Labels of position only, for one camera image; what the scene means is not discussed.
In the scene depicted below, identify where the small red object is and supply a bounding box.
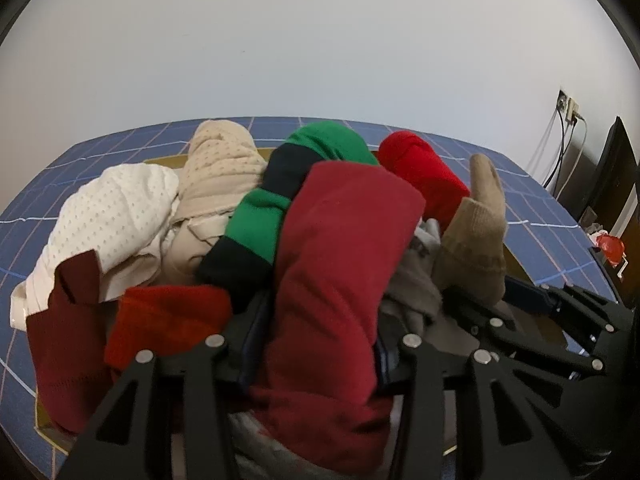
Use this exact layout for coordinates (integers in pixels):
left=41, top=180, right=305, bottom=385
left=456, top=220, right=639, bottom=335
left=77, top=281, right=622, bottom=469
left=595, top=232, right=626, bottom=268

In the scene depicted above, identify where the green and navy underwear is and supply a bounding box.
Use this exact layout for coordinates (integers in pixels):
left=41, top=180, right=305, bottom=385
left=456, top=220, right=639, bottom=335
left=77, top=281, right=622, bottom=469
left=195, top=122, right=380, bottom=311

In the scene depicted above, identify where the tan knit underwear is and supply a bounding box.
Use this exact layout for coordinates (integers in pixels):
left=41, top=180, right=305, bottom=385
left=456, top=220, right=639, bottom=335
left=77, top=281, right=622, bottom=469
left=432, top=154, right=508, bottom=306

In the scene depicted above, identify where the blue checked tablecloth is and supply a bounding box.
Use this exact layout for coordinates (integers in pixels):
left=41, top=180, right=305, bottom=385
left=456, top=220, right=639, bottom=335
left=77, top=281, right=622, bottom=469
left=0, top=116, right=623, bottom=480

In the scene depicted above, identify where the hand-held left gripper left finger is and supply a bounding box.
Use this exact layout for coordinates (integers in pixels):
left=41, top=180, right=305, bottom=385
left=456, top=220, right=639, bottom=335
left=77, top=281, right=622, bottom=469
left=57, top=290, right=275, bottom=480

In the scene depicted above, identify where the coral red underwear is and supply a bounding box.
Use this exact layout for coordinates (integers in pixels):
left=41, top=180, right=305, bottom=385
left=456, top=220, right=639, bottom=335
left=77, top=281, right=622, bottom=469
left=104, top=284, right=233, bottom=371

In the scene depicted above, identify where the wall socket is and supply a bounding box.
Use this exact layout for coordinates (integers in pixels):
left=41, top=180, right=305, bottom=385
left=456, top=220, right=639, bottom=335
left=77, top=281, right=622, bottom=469
left=556, top=89, right=581, bottom=122

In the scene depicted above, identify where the dark red underwear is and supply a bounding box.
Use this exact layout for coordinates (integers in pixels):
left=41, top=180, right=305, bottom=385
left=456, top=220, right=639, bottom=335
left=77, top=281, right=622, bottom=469
left=250, top=160, right=426, bottom=476

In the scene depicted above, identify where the black monitor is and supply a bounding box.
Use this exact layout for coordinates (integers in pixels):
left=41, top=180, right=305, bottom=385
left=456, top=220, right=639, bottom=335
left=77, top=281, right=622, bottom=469
left=575, top=116, right=640, bottom=241

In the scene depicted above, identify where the black cable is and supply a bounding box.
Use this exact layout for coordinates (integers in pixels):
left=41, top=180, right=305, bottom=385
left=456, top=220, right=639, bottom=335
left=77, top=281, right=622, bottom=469
left=542, top=114, right=569, bottom=189

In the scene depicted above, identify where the beige underwear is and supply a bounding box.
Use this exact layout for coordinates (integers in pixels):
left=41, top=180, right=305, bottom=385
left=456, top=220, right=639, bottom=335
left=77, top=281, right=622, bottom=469
left=165, top=120, right=268, bottom=286

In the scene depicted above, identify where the bright red sock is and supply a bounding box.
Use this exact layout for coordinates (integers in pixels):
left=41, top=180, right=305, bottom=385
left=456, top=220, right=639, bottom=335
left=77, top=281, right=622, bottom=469
left=377, top=131, right=472, bottom=233

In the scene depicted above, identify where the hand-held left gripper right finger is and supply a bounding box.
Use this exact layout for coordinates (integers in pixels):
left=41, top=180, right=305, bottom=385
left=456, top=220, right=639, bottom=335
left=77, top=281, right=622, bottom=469
left=376, top=331, right=588, bottom=480

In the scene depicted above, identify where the white dotted underwear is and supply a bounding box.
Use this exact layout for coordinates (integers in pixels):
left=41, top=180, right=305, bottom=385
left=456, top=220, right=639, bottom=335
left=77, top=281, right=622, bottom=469
left=10, top=166, right=181, bottom=332

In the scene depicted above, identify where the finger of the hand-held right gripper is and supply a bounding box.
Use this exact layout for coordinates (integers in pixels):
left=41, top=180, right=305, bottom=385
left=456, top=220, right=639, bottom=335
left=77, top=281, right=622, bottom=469
left=442, top=287, right=608, bottom=407
left=505, top=275, right=627, bottom=357

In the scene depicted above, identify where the maroon underwear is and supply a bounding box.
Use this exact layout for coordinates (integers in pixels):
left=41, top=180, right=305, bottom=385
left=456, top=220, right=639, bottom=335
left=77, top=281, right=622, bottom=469
left=26, top=251, right=121, bottom=433

